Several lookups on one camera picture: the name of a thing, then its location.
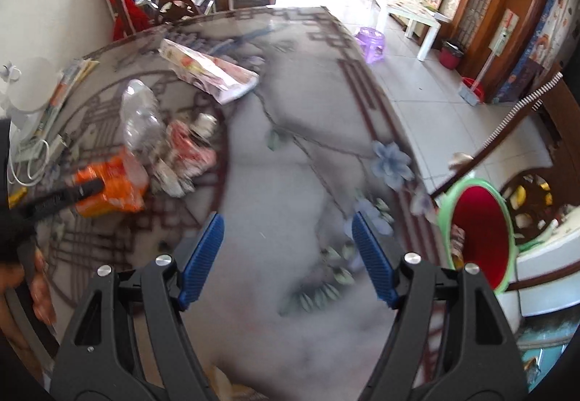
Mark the floral glass-topped dining table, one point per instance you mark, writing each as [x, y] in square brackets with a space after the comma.
[294, 111]

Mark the purple plastic stool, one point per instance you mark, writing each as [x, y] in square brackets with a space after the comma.
[370, 43]

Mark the orange snack packet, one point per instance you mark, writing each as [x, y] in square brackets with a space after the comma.
[113, 188]

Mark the clear plastic bottle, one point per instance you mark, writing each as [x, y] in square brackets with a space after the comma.
[140, 111]

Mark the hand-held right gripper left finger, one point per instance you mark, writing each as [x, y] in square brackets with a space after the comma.
[204, 256]

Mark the white washing machine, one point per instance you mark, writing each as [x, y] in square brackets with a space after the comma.
[553, 274]

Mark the small red waste bin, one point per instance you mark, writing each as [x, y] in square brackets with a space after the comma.
[451, 56]

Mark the green rimmed red trash bin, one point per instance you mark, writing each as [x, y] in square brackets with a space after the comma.
[480, 224]

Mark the pink printed packet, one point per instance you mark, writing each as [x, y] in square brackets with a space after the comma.
[456, 244]

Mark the carved dark wooden chair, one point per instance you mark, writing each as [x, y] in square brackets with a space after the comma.
[559, 120]

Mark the white coffee table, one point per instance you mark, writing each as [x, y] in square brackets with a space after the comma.
[408, 6]

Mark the crumpled red white packet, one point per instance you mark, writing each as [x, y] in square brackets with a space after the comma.
[185, 151]

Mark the pink white printed wrapper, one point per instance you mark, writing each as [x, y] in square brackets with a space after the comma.
[208, 72]

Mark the yellow toy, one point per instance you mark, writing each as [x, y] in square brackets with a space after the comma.
[520, 197]

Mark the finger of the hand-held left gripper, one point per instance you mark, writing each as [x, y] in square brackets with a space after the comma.
[68, 196]

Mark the colourful printed curtain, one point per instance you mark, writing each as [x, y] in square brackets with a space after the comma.
[539, 38]

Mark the person's left hand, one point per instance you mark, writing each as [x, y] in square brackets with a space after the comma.
[43, 296]

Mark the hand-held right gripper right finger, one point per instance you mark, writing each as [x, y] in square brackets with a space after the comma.
[374, 256]

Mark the red dustpan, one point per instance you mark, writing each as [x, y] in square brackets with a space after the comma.
[472, 90]

